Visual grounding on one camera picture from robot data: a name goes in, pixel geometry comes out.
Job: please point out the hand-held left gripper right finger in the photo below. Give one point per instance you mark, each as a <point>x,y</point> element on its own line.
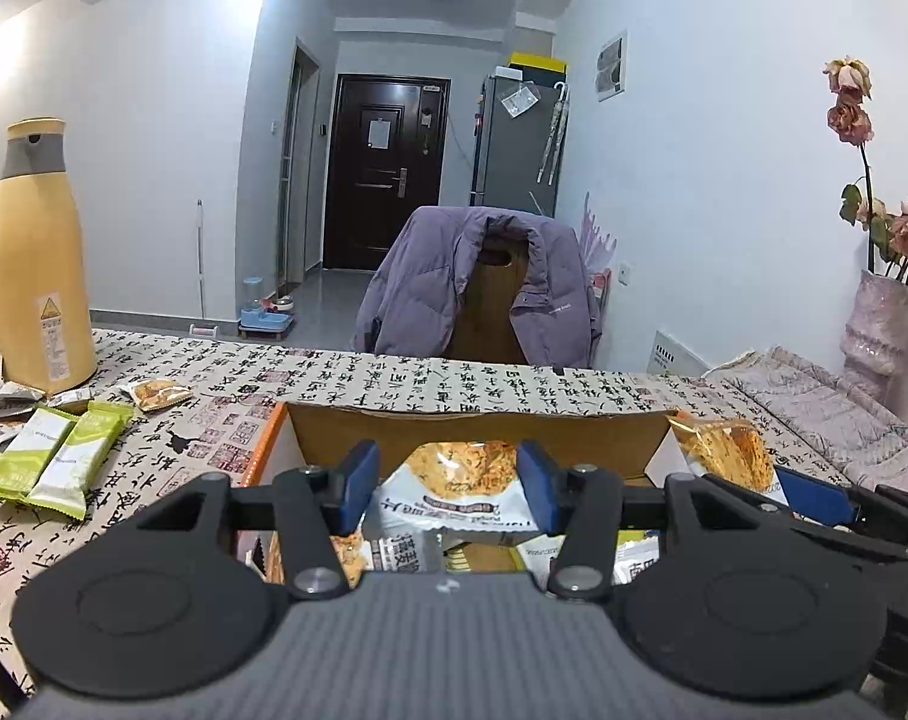
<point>538,487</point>

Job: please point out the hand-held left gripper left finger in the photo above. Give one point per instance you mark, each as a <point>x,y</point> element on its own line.
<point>358,487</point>

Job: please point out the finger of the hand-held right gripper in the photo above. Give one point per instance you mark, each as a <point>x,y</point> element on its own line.
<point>836,536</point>
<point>810,499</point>

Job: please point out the white noodle snack bag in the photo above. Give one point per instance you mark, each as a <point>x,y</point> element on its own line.
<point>454,495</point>

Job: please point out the orange cardboard box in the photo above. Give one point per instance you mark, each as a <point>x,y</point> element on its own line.
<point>461,424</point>

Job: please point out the clear orange crisp bag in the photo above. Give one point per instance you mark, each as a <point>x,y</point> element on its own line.
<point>724,446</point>

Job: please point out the white printed snack bag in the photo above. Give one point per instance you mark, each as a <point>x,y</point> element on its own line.
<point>538,559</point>
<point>634,559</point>

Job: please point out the orange cracker bag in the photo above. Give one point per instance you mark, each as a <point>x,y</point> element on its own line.
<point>347,559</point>

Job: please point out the pale quilted blanket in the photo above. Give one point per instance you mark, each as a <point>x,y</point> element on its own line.
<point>821,412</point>

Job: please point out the pink textured vase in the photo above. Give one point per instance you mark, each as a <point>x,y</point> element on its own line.
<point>877,330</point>

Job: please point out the wooden chair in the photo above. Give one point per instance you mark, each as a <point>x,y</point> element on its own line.
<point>491,307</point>

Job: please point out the white appliance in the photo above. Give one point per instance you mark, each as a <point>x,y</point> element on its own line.
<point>675,352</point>

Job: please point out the blue pet feeder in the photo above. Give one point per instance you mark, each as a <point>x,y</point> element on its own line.
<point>265,315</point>

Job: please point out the purple padded jacket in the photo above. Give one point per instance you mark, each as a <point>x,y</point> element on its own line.
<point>424,292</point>

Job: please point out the brown cracker sachet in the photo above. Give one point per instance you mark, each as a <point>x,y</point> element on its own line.
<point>155,394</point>

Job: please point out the pink feather decoration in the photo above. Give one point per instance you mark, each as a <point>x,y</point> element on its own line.
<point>596,236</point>

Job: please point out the white mop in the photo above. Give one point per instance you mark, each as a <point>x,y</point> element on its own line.
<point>200,262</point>

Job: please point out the green white snack bar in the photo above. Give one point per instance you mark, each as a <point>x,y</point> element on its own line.
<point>23,454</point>
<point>75,465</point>

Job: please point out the dark entrance door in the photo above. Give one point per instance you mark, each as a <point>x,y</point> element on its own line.
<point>383,195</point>

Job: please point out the small white sachet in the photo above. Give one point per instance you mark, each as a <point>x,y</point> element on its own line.
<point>70,397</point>
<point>15,390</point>

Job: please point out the glass interior door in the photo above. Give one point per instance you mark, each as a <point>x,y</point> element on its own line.
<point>296,172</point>

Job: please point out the grey fridge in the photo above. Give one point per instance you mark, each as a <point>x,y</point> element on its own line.
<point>510,157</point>

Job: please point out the folded umbrella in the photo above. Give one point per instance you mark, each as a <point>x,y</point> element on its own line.
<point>553,135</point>

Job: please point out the white paper notice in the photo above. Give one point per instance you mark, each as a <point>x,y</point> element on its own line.
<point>378,134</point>

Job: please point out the clear plastic bag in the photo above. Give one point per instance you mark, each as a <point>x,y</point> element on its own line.
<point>518,100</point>

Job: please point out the yellow thermos bottle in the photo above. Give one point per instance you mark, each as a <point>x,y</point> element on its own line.
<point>38,262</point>

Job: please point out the yellow storage box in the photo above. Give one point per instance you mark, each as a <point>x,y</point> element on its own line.
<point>538,64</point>

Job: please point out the white wall socket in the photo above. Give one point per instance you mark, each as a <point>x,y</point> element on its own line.
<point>625,273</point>

